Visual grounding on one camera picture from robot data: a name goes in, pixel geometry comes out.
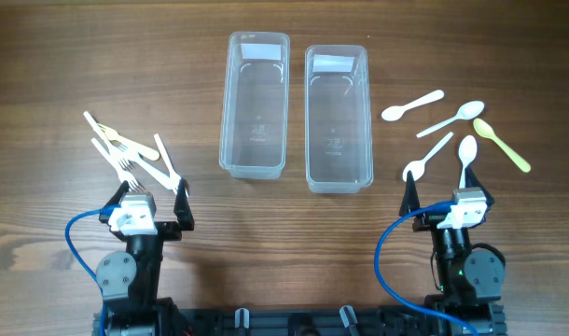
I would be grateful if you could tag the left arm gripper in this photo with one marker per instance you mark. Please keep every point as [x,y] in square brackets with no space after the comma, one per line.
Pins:
[172,230]

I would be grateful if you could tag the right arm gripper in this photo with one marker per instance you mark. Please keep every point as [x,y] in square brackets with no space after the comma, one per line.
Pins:
[411,198]

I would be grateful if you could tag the yellow-green plastic spoon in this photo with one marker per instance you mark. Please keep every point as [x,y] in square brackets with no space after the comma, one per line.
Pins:
[485,130]

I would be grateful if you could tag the cream yellow plastic fork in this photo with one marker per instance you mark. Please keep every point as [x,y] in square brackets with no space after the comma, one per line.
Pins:
[145,151]

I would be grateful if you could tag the white spoon thin handle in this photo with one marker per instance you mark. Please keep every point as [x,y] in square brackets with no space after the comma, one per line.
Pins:
[466,111]

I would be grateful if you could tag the white spoon wide handle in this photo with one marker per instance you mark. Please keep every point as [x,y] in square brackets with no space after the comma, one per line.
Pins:
[395,112]

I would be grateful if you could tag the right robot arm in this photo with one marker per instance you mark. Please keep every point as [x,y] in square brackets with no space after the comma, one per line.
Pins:
[469,277]

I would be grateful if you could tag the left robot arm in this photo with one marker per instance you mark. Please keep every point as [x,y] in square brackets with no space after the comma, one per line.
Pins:
[129,279]

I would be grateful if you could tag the right clear plastic container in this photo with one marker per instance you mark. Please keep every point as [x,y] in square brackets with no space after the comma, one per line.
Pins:
[338,132]

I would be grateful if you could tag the clear plastic container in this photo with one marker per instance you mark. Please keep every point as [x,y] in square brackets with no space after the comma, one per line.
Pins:
[255,106]
[338,132]

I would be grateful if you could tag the left clear plastic container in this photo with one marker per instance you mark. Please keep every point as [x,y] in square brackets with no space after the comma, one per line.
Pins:
[255,106]

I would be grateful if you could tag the white fork lower left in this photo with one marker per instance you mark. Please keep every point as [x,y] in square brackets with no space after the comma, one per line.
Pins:
[123,175]

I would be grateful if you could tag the white fork right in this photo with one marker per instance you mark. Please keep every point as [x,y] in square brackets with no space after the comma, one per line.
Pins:
[174,177]

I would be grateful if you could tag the white fork middle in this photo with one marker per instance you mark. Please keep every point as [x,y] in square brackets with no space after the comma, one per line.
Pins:
[134,156]

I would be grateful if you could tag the long white fork top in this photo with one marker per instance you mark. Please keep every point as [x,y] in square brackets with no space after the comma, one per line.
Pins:
[114,152]

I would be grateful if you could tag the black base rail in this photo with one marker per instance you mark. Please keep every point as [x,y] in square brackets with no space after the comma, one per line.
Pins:
[308,321]

